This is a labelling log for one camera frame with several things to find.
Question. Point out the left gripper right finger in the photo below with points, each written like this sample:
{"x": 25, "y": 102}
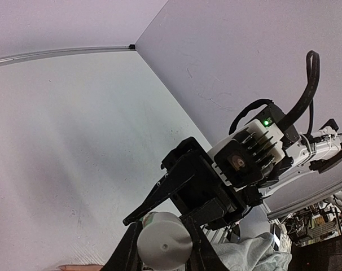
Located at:
{"x": 203, "y": 257}

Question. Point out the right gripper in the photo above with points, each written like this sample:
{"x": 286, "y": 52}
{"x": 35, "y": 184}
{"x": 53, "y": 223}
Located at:
{"x": 193, "y": 185}

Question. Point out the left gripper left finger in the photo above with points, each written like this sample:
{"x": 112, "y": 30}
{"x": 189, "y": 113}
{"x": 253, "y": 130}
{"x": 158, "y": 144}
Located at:
{"x": 125, "y": 257}

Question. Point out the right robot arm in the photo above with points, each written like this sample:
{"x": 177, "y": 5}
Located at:
{"x": 304, "y": 153}

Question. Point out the grey sleeved forearm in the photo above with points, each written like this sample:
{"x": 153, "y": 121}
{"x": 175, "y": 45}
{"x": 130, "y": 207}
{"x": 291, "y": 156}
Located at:
{"x": 256, "y": 253}

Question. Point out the person's hand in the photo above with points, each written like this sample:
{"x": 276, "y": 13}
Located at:
{"x": 91, "y": 267}

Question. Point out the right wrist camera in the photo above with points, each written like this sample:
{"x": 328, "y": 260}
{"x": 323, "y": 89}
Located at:
{"x": 249, "y": 155}

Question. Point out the aluminium front rail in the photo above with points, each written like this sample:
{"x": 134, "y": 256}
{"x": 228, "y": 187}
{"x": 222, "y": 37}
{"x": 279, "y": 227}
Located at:
{"x": 321, "y": 195}

